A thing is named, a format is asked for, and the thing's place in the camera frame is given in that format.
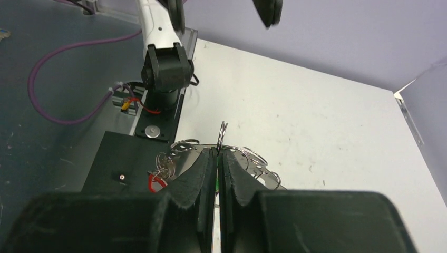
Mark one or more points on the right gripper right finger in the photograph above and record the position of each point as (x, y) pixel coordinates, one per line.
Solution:
(240, 226)

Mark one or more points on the key with red tag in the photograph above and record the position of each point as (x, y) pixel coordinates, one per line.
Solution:
(155, 183)

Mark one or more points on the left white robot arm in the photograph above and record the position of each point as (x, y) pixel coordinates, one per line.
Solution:
(167, 68)

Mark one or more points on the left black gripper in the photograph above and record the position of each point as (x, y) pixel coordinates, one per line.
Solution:
(269, 11)

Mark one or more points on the aluminium frame rail right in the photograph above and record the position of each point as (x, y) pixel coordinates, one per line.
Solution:
(410, 122)

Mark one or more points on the spare key on floor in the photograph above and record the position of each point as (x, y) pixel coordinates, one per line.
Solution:
(4, 34)

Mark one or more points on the key with green tag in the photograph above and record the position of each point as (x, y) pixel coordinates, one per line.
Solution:
(217, 174)

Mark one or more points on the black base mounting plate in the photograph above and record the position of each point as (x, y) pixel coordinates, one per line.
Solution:
(125, 158)

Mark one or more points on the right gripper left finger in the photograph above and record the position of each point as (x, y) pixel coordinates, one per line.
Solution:
(183, 219)

